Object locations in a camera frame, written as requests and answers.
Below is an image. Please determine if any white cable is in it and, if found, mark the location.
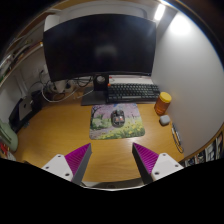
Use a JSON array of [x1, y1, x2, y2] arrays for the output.
[[41, 83, 95, 104]]

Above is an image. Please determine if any landscape print mouse pad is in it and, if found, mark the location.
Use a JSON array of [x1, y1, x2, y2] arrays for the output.
[[88, 102, 146, 141]]

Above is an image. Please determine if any black keyboard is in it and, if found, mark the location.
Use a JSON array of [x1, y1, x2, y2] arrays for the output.
[[106, 75, 161, 105]]

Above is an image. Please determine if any white wall socket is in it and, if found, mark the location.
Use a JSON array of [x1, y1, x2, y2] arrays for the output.
[[34, 64, 50, 77]]

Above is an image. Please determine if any white power strip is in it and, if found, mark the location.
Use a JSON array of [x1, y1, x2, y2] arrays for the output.
[[53, 79, 73, 95]]

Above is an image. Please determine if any black computer monitor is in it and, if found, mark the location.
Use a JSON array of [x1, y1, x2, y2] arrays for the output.
[[42, 13, 158, 107]]

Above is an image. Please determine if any black box stand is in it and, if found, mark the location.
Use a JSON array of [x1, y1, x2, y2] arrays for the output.
[[8, 89, 44, 134]]

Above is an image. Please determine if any small grey earbuds case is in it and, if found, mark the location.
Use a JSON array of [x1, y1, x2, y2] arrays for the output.
[[158, 114, 171, 127]]

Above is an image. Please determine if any pale green plastic stand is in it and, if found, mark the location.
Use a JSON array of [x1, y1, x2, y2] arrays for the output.
[[0, 118, 19, 153]]

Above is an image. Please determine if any orange bottle with yellow lid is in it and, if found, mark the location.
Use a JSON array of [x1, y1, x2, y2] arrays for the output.
[[153, 91, 173, 117]]

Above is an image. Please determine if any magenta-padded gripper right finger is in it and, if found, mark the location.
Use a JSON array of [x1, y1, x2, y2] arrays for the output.
[[131, 142, 184, 185]]

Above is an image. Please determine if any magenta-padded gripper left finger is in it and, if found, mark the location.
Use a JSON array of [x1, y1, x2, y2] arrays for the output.
[[40, 142, 92, 186]]

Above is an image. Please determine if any row of books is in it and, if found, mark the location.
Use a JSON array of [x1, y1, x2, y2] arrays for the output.
[[181, 131, 224, 168]]

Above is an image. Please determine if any bright lamp light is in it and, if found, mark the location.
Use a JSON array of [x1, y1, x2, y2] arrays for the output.
[[153, 3, 167, 22]]

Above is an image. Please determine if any wooden wall shelf unit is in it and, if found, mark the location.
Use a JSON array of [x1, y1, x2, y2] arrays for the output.
[[0, 29, 46, 85]]

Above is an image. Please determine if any transparent dark computer mouse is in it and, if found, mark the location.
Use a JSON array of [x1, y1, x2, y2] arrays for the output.
[[110, 108, 126, 128]]

